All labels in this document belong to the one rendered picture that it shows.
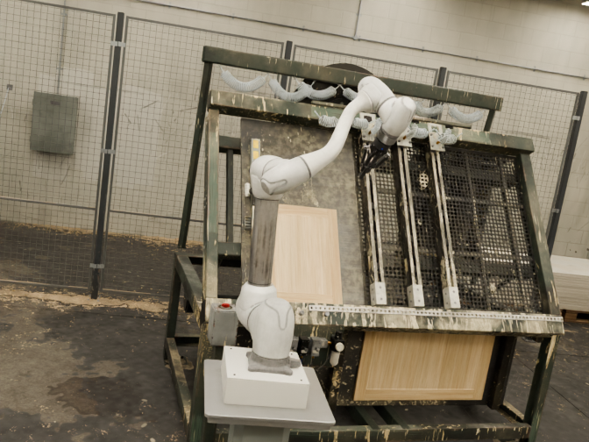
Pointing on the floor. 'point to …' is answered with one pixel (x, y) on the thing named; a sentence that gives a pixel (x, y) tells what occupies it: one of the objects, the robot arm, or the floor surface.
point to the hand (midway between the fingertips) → (364, 171)
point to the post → (204, 416)
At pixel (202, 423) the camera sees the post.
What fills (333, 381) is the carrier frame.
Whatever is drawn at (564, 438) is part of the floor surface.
